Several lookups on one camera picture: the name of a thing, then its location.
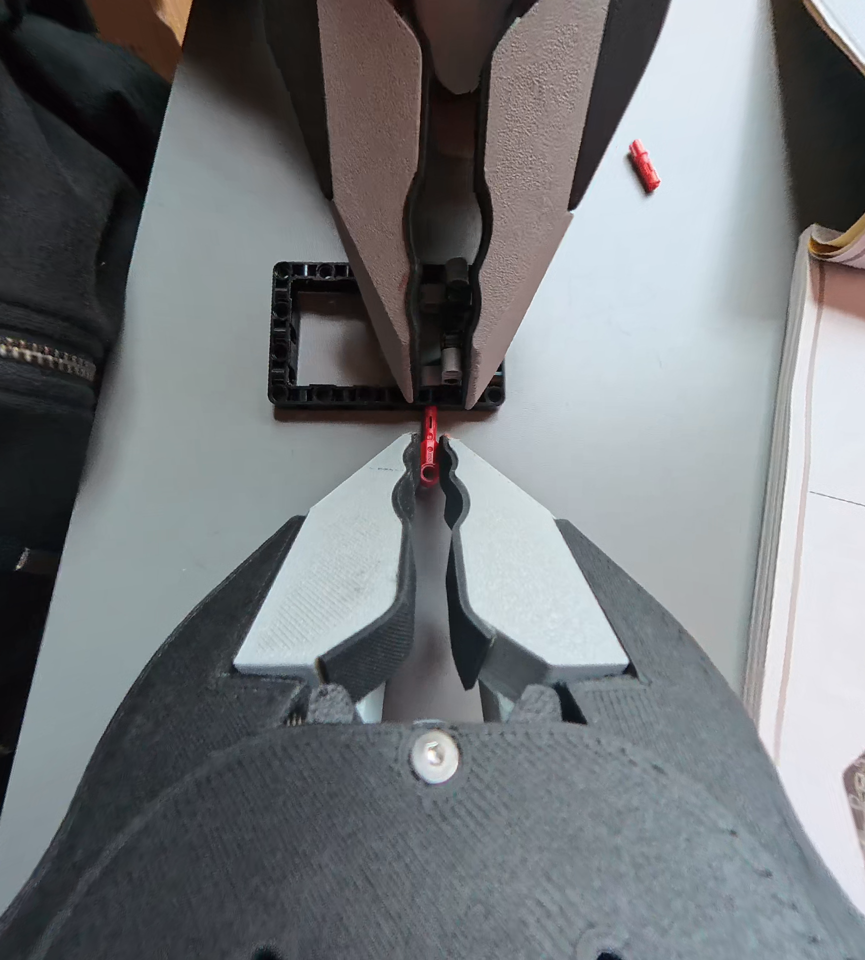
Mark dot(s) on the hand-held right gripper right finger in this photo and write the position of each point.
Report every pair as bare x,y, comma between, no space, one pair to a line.
530,592

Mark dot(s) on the long red lego pin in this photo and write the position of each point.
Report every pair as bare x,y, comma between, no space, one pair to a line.
427,457

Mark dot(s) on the person's left hand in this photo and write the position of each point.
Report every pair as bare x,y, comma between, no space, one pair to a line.
453,131

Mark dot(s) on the person's black jacket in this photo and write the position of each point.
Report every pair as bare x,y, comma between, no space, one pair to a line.
27,225

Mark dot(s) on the short red lego pin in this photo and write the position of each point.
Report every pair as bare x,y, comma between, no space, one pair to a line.
645,165

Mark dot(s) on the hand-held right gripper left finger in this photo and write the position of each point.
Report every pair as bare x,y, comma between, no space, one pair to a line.
327,585

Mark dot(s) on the lego instruction booklet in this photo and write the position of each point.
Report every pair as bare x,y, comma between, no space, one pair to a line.
837,562

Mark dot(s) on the black lego frame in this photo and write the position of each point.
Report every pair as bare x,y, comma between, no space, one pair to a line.
286,337

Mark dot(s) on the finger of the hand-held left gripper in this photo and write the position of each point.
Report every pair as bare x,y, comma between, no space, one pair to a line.
537,150
372,150

